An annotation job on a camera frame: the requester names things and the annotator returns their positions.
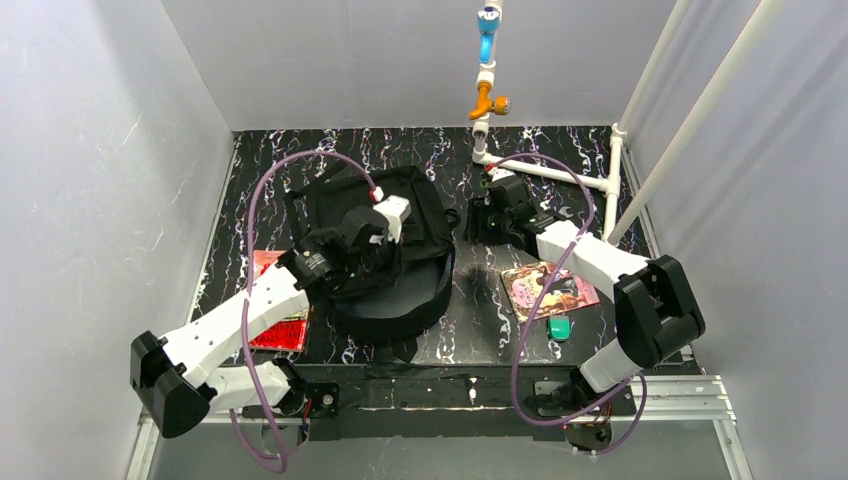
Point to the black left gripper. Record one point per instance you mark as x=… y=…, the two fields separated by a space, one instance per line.
x=361 y=266

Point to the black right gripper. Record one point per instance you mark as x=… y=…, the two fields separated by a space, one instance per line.
x=480 y=225

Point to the black backpack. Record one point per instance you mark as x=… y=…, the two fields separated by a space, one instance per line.
x=419 y=291

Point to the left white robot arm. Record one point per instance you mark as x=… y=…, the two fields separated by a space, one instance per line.
x=180 y=376

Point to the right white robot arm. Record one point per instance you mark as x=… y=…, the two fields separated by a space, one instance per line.
x=656 y=313

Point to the orange tap valve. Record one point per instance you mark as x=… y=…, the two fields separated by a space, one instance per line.
x=486 y=103

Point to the small teal box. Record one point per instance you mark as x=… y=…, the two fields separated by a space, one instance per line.
x=559 y=328

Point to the blue pipe valve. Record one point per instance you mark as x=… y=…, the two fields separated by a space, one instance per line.
x=488 y=22

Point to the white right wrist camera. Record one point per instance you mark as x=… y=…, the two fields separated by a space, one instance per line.
x=494 y=173

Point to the white PVC pipe frame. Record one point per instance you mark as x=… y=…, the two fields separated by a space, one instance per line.
x=615 y=225

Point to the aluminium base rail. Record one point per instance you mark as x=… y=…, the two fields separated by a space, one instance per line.
x=671 y=427

